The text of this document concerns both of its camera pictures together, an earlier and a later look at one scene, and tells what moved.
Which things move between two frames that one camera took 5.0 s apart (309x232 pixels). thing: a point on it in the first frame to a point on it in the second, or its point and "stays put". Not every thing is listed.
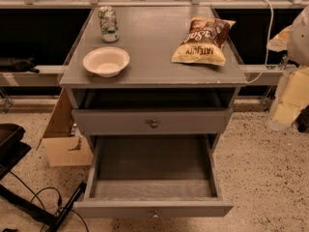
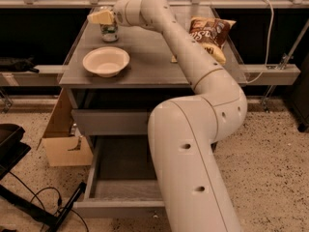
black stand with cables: x=12 y=150 stays put
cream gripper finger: x=280 y=42 to x=126 y=13
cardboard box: x=64 y=145 stays put
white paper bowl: x=106 y=61 stays put
